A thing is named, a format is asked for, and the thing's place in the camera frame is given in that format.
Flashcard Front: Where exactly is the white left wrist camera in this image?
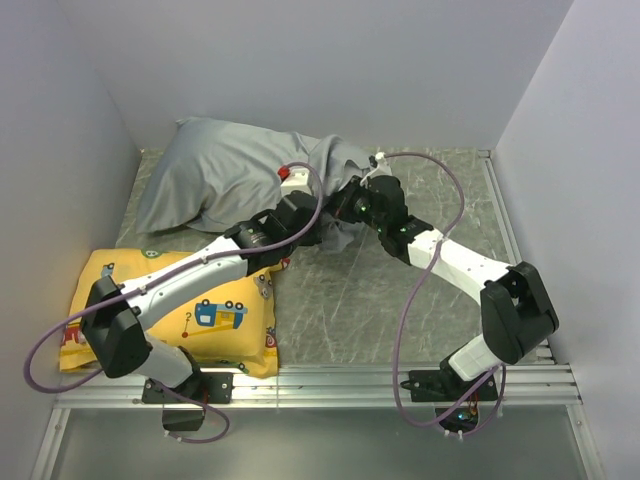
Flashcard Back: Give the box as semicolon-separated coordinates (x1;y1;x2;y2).
277;166;313;197

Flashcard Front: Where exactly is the yellow cartoon print pillow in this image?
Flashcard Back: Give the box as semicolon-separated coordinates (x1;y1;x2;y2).
70;249;289;378

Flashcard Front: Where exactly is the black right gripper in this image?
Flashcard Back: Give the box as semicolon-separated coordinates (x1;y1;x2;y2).
323;175;387;233

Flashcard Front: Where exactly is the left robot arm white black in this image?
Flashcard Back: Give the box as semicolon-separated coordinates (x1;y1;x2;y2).
80;190;323;402

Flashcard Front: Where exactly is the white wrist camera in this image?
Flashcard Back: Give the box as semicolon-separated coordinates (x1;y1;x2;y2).
277;166;313;197
359;152;392;187

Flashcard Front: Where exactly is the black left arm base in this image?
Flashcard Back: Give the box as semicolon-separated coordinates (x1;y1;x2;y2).
141;371;233;434

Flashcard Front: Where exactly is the grey pillowcase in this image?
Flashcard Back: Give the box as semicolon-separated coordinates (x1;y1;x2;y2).
136;117;371;234

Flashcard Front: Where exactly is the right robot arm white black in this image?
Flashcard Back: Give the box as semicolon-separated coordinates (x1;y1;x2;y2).
327;175;559;400

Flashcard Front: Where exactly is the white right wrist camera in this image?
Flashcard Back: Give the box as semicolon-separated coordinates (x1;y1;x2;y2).
359;152;392;187

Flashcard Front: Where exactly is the aluminium mounting rail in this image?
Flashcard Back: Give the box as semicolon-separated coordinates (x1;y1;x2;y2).
54;364;582;409

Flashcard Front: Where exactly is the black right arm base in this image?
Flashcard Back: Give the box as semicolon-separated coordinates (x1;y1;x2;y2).
397;358;507;440

